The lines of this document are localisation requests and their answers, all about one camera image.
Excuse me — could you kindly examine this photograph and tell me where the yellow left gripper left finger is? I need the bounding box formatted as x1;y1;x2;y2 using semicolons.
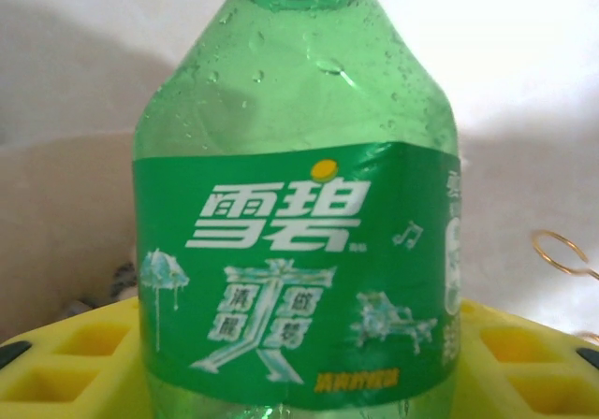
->
0;296;155;419

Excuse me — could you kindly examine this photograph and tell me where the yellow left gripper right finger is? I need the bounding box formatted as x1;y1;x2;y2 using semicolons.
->
451;296;599;419

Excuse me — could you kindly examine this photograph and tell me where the green Sprite bottle yellow cap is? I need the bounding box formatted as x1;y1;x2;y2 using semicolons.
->
133;0;464;419

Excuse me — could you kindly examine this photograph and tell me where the white textured waste bin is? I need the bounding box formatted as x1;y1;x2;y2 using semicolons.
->
0;128;141;345

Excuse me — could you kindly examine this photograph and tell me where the gold wire glass rack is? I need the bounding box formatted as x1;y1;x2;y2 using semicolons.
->
531;229;599;282

